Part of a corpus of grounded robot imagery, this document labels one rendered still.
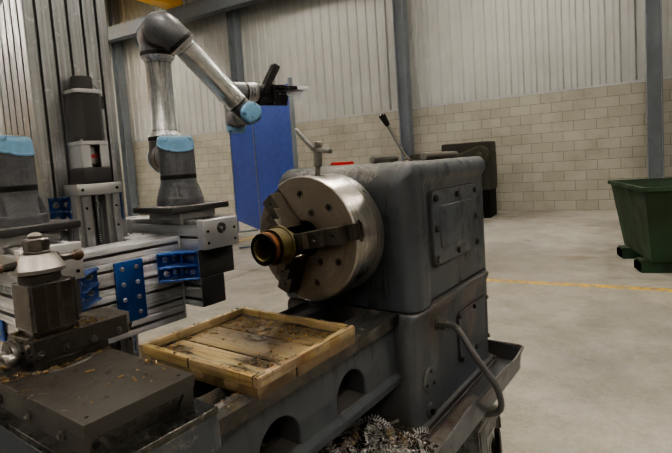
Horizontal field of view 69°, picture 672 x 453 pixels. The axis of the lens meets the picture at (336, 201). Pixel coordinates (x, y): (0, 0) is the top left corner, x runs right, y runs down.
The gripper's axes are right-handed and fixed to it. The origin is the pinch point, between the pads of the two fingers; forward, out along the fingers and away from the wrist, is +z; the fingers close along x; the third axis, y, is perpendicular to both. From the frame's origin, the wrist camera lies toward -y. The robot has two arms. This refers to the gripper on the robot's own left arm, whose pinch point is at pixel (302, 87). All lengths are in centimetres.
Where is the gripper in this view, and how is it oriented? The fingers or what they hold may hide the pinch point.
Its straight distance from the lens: 207.2
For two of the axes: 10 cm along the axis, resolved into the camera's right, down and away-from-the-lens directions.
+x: 5.3, 1.6, -8.3
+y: -0.1, 9.8, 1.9
